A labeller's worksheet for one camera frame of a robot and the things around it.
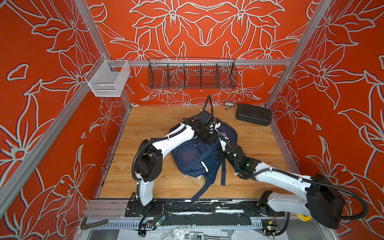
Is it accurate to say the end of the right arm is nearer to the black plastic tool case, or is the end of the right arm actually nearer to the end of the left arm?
the end of the left arm

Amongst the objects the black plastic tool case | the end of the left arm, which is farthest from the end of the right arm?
the black plastic tool case

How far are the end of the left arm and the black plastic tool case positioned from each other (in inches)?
17.1

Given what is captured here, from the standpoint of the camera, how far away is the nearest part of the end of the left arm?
62 centimetres

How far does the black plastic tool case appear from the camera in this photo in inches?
41.6
